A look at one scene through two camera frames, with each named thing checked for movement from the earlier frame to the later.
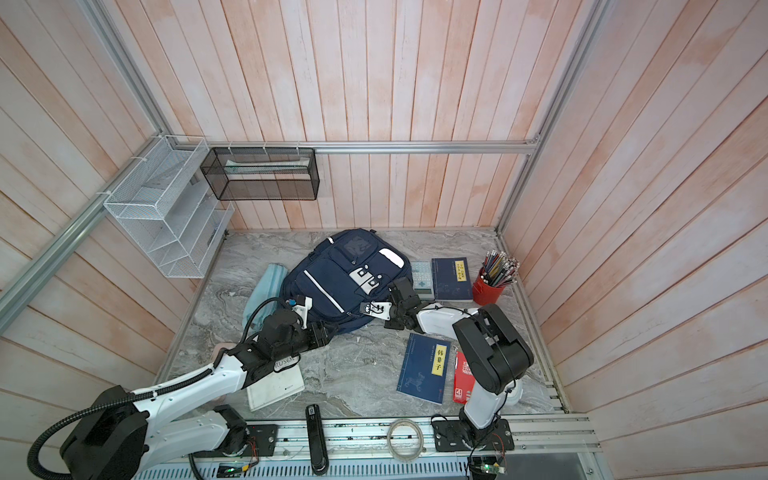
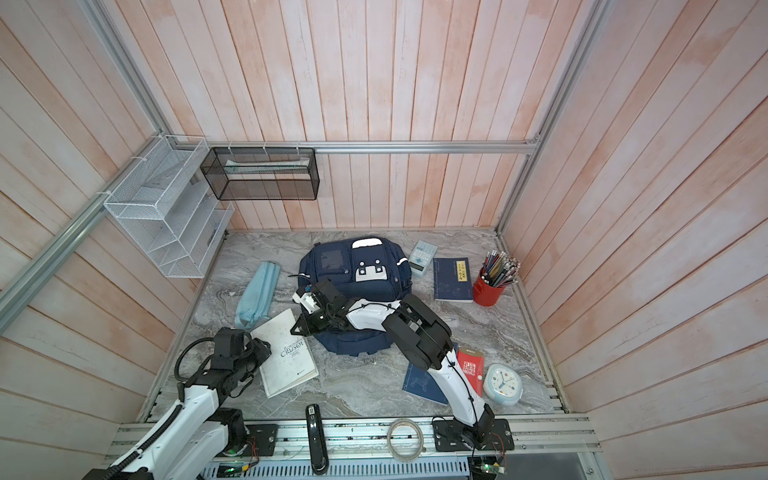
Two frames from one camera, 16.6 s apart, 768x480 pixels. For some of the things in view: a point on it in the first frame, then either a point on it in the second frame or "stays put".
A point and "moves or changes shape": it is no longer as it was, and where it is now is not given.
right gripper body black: x=397 y=313 → x=318 y=321
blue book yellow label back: x=451 y=279 stays put
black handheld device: x=316 y=440 stays put
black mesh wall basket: x=262 y=173 stays put
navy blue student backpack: x=342 y=271 moves or changes shape
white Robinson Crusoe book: x=285 y=380 moves or changes shape
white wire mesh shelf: x=163 y=206 stays put
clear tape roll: x=420 y=449 stays put
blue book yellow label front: x=425 y=368 stays put
